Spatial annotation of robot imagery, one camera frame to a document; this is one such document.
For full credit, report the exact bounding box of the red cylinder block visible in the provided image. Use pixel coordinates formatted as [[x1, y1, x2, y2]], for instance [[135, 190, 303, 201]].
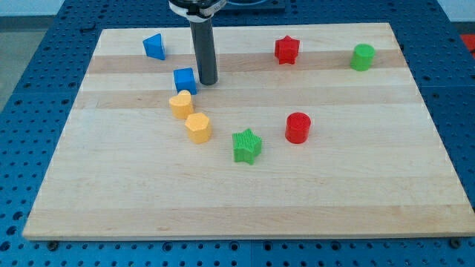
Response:
[[285, 112, 312, 144]]

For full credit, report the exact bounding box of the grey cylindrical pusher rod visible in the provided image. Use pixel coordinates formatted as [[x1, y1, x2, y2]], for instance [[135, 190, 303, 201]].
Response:
[[190, 19, 218, 85]]

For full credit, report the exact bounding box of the blue cube block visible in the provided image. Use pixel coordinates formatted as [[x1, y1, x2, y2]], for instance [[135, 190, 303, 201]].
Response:
[[173, 67, 197, 95]]

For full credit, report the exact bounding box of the green cylinder block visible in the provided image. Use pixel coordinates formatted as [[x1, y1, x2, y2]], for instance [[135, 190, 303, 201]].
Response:
[[350, 44, 376, 71]]

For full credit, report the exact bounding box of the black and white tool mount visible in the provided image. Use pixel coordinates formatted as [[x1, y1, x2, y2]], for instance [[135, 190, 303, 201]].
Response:
[[168, 0, 227, 23]]

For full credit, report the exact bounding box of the red star block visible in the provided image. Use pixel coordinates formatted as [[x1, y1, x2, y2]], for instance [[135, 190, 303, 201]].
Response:
[[274, 36, 300, 65]]

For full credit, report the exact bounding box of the green star block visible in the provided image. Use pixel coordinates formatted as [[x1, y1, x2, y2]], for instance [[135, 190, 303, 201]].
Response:
[[232, 128, 262, 165]]

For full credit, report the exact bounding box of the light wooden board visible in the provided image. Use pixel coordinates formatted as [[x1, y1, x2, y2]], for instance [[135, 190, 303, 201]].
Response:
[[23, 23, 474, 241]]

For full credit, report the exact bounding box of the yellow hexagon block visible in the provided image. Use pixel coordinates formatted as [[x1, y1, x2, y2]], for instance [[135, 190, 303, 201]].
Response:
[[185, 113, 212, 144]]

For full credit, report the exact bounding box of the blue triangular prism block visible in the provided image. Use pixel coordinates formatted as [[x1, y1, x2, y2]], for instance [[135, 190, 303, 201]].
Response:
[[142, 33, 166, 60]]

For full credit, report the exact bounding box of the yellow heart block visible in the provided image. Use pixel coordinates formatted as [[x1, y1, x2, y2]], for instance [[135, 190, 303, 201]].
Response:
[[168, 90, 194, 119]]

